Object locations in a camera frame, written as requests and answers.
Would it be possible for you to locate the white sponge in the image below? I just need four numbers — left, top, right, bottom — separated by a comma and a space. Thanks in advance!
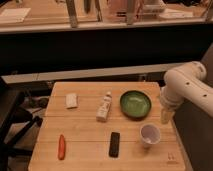
66, 93, 78, 108

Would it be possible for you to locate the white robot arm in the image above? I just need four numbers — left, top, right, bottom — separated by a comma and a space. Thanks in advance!
159, 61, 213, 124

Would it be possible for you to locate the white paper cup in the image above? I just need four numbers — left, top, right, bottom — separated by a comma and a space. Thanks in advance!
140, 124, 161, 148

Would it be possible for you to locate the green bowl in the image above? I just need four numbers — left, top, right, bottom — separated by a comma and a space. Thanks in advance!
120, 90, 152, 119

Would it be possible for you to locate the black rectangular bar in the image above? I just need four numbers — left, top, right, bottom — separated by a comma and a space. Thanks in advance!
109, 132, 120, 157

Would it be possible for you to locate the white squeeze bottle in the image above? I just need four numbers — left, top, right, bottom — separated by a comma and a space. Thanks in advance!
96, 92, 112, 122

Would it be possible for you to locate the orange carrot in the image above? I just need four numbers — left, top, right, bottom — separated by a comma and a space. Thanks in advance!
58, 135, 66, 160

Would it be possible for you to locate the white paper sheet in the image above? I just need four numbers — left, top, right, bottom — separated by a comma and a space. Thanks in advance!
0, 8, 30, 24

